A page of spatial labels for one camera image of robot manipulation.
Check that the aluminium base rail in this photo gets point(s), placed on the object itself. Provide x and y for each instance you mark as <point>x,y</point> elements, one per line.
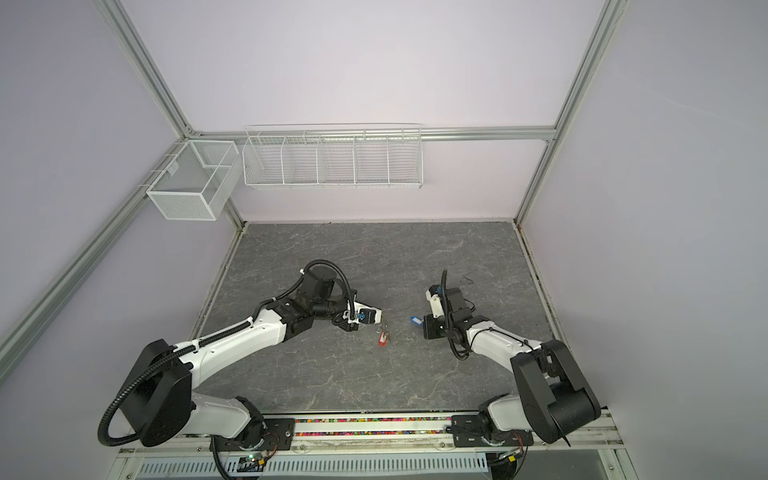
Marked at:
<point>370,433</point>

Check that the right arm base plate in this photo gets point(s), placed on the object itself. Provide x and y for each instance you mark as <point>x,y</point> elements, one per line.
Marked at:
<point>499,422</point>

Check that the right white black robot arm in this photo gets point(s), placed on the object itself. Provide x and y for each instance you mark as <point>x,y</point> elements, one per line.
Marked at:
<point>553,397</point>

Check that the white mesh box basket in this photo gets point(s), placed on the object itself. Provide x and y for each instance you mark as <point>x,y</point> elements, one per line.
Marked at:
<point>198,180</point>

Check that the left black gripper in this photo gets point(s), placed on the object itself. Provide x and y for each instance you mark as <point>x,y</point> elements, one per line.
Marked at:
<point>345,326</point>

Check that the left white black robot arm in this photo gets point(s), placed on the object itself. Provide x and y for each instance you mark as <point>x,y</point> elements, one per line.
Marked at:
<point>158,400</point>

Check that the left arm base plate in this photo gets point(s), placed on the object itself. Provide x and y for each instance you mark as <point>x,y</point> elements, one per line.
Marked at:
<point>272,434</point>

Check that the white vented cable duct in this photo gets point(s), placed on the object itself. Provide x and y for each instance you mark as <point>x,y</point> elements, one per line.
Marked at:
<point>334,466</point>

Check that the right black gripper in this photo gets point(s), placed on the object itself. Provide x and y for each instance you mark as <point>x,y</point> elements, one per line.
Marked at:
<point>429,322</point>

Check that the white wire basket long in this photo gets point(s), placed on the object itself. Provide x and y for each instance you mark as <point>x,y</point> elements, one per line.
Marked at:
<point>373,155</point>

